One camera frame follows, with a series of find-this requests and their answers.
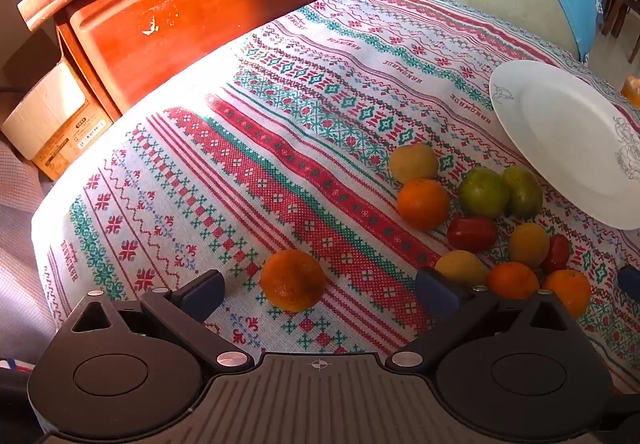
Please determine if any orange bag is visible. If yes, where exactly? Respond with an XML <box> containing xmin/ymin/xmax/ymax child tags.
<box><xmin>620</xmin><ymin>78</ymin><xmax>640</xmax><ymax>107</ymax></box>

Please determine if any wooden chair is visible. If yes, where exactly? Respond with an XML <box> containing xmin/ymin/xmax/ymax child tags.
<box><xmin>600</xmin><ymin>0</ymin><xmax>640</xmax><ymax>65</ymax></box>

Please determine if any orange mandarin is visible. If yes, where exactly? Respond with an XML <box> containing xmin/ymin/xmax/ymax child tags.
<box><xmin>260</xmin><ymin>249</ymin><xmax>327</xmax><ymax>312</ymax></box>
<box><xmin>486</xmin><ymin>262</ymin><xmax>541</xmax><ymax>301</ymax></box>
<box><xmin>397</xmin><ymin>178</ymin><xmax>451</xmax><ymax>231</ymax></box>
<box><xmin>542</xmin><ymin>269</ymin><xmax>592</xmax><ymax>319</ymax></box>

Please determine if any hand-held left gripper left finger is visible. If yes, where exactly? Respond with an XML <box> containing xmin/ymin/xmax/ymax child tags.
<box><xmin>52</xmin><ymin>269</ymin><xmax>256</xmax><ymax>373</ymax></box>

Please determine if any white plate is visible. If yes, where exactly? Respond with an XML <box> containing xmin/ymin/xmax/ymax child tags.
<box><xmin>489</xmin><ymin>60</ymin><xmax>640</xmax><ymax>231</ymax></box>

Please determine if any yellow round fruit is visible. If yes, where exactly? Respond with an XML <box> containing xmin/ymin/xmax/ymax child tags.
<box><xmin>434</xmin><ymin>250</ymin><xmax>487</xmax><ymax>288</ymax></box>
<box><xmin>388</xmin><ymin>143</ymin><xmax>439</xmax><ymax>185</ymax></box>
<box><xmin>508</xmin><ymin>223</ymin><xmax>551</xmax><ymax>269</ymax></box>

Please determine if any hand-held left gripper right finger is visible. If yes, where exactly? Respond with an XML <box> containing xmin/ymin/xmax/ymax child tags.
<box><xmin>384</xmin><ymin>266</ymin><xmax>587</xmax><ymax>371</ymax></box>

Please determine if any red cherry tomato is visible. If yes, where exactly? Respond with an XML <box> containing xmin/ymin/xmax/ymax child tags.
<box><xmin>447</xmin><ymin>216</ymin><xmax>499</xmax><ymax>253</ymax></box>
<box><xmin>541</xmin><ymin>234</ymin><xmax>571</xmax><ymax>273</ymax></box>

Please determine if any red green patterned tablecloth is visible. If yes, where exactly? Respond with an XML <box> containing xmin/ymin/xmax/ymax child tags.
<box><xmin>31</xmin><ymin>0</ymin><xmax>640</xmax><ymax>392</ymax></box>

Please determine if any green round fruit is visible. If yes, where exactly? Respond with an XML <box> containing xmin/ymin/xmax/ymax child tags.
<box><xmin>502</xmin><ymin>165</ymin><xmax>544</xmax><ymax>219</ymax></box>
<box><xmin>459</xmin><ymin>167</ymin><xmax>511</xmax><ymax>219</ymax></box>

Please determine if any cardboard box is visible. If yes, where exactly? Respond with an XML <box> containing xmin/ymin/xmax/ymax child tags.
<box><xmin>0</xmin><ymin>60</ymin><xmax>114</xmax><ymax>183</ymax></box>

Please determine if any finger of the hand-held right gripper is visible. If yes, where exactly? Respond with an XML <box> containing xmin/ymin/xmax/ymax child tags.
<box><xmin>616</xmin><ymin>265</ymin><xmax>640</xmax><ymax>302</ymax></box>

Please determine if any grey quilted fabric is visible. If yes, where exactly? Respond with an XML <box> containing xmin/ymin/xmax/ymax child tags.
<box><xmin>0</xmin><ymin>136</ymin><xmax>58</xmax><ymax>367</ymax></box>

